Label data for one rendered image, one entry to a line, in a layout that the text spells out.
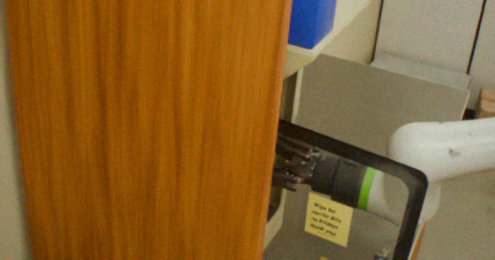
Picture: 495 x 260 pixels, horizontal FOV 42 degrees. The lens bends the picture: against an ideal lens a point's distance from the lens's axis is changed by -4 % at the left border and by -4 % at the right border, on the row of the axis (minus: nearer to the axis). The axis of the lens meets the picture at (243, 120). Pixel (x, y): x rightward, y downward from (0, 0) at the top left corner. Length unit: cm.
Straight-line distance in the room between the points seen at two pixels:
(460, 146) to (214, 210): 41
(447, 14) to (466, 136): 307
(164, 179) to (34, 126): 28
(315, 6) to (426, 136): 29
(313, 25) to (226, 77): 15
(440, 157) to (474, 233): 225
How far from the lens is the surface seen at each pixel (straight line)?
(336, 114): 204
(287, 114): 139
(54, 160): 122
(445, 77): 409
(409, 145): 108
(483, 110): 393
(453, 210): 344
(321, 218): 106
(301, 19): 96
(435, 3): 415
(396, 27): 424
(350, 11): 116
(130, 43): 100
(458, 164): 111
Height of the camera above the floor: 187
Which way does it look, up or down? 29 degrees down
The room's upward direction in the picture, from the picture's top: 5 degrees clockwise
